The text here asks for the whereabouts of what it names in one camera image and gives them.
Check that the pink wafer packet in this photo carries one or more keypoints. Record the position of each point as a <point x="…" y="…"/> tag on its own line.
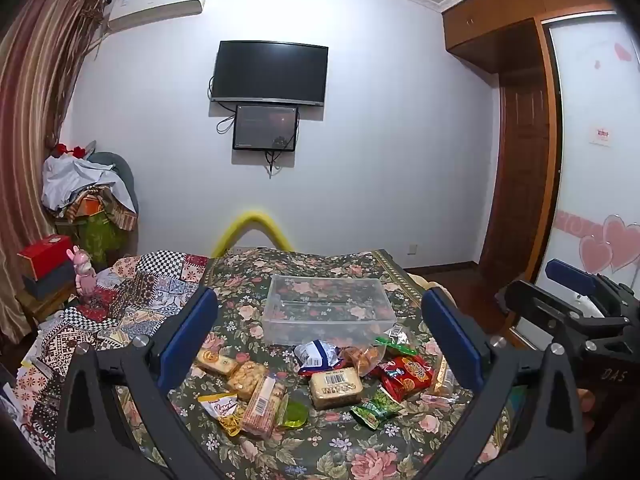
<point x="262" y="407"/>

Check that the green pea packet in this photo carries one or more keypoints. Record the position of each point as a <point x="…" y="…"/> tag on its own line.
<point x="377" y="407"/>

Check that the red and white door label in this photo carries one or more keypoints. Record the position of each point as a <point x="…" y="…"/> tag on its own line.
<point x="601" y="135"/>

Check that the green jelly cup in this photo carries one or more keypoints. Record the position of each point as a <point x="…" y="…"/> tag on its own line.
<point x="294" y="410"/>

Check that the wooden wardrobe cabinet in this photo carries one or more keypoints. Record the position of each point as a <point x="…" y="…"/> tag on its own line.
<point x="500" y="15"/>

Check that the dark grey box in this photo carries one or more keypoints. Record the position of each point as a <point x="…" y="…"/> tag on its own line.
<point x="50" y="282"/>

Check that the white air conditioner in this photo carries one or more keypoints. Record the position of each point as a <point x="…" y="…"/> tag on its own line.
<point x="155" y="2"/>

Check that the patchwork blanket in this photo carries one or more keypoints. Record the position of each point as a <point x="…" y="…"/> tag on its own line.
<point x="150" y="285"/>

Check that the clear packet with green stripe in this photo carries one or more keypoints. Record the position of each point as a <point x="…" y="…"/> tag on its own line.
<point x="397" y="341"/>

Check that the striped curtain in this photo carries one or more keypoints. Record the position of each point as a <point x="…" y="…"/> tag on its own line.
<point x="35" y="110"/>

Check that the yellow and white snack packet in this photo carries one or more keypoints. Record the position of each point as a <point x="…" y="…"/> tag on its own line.
<point x="222" y="407"/>

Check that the black wall television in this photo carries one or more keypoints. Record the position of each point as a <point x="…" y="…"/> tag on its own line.
<point x="270" y="72"/>

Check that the pink toy rabbit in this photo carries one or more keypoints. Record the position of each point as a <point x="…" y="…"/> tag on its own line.
<point x="85" y="277"/>

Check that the floral tablecloth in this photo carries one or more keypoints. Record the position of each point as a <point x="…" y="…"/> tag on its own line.
<point x="320" y="455"/>

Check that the gold snack packet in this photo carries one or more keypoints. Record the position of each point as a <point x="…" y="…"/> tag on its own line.
<point x="442" y="375"/>

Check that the yellow foam tube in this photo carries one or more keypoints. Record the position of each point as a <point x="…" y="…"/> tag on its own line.
<point x="252" y="220"/>

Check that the grey chair back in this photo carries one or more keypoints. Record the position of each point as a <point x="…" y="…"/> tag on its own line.
<point x="122" y="167"/>

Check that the beige cake packet with barcode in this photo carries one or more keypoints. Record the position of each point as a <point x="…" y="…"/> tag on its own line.
<point x="335" y="387"/>

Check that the person's right hand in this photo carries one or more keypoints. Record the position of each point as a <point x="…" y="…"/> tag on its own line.
<point x="586" y="410"/>

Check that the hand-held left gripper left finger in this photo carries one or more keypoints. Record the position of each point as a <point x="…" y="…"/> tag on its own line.
<point x="187" y="340"/>

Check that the small black wall monitor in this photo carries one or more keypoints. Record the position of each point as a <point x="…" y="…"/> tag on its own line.
<point x="265" y="127"/>

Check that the orange rice cracker packet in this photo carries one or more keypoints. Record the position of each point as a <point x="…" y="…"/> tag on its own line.
<point x="216" y="361"/>

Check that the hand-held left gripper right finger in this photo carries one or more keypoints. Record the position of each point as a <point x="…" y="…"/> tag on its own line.
<point x="452" y="340"/>

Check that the red box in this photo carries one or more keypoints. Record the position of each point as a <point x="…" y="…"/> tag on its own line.
<point x="45" y="255"/>

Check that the white sliding door with hearts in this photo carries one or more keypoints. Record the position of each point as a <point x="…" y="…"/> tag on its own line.
<point x="595" y="195"/>

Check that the clear bag of brown snacks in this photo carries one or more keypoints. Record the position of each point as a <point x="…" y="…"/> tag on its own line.
<point x="362" y="360"/>

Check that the caramel puffed snack packet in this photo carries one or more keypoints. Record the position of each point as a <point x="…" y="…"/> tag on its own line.
<point x="247" y="379"/>

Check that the clear plastic storage box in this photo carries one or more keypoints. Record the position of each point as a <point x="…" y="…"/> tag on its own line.
<point x="330" y="310"/>

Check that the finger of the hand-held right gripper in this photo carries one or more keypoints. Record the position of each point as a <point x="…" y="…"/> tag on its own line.
<point x="530" y="300"/>
<point x="570" y="275"/>

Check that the wooden stool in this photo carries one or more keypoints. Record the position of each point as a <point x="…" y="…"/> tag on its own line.
<point x="42" y="310"/>

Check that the pile of clothes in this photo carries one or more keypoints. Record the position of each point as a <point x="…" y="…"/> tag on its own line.
<point x="85" y="185"/>

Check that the blue and white snack packet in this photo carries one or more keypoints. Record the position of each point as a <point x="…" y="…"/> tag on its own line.
<point x="315" y="355"/>

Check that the brown wooden door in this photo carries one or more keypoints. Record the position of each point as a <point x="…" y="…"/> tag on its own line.
<point x="522" y="175"/>

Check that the red snack packet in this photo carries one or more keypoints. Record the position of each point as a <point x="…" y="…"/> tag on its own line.
<point x="405" y="375"/>

